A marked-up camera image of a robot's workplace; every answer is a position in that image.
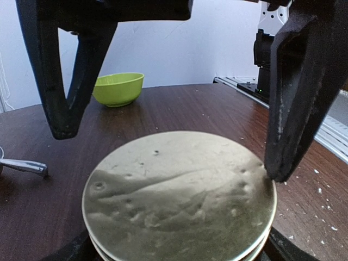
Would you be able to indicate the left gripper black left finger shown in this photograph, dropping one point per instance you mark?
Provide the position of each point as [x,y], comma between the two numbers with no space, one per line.
[94,23]

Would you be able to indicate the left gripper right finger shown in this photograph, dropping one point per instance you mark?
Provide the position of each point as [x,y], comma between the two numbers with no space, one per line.
[308,67]

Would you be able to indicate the metal scoop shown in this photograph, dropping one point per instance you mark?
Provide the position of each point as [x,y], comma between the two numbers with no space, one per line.
[37,168]

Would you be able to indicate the gold jar lid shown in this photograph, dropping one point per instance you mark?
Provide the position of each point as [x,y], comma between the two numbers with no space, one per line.
[180,195]

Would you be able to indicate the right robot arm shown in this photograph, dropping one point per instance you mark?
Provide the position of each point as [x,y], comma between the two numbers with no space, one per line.
[270,22]

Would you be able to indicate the green bowl right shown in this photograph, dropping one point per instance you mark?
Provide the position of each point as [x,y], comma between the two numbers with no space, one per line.
[117,90]

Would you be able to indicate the aluminium front rail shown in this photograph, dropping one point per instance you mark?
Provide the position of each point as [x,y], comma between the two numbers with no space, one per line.
[330,129]

